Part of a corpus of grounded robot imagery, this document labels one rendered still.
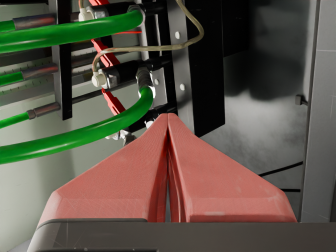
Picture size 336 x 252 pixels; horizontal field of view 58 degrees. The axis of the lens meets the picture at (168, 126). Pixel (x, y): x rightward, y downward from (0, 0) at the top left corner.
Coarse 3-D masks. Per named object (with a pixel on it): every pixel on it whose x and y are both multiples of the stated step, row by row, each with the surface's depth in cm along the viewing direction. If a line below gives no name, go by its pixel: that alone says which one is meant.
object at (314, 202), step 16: (320, 0) 32; (320, 16) 32; (320, 32) 33; (320, 48) 33; (320, 64) 34; (320, 80) 34; (320, 96) 35; (320, 112) 36; (320, 128) 36; (304, 144) 39; (320, 144) 37; (304, 160) 40; (320, 160) 38; (304, 176) 41; (320, 176) 39; (304, 192) 41; (320, 192) 40; (304, 208) 42; (320, 208) 40
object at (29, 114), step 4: (24, 112) 55; (28, 112) 55; (32, 112) 56; (12, 116) 54; (16, 116) 54; (20, 116) 55; (24, 116) 55; (28, 116) 55; (32, 116) 56; (0, 120) 53; (4, 120) 53; (8, 120) 53; (12, 120) 54; (16, 120) 54; (20, 120) 55; (0, 124) 52; (4, 124) 53; (8, 124) 53; (0, 128) 53
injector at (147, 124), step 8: (160, 104) 51; (168, 104) 51; (176, 104) 51; (152, 112) 49; (160, 112) 49; (168, 112) 51; (144, 120) 47; (152, 120) 46; (128, 128) 45; (136, 128) 46
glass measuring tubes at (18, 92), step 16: (48, 48) 60; (80, 48) 65; (0, 64) 55; (16, 64) 59; (32, 64) 61; (32, 80) 62; (48, 80) 64; (80, 80) 66; (0, 96) 57; (16, 96) 58; (32, 96) 60
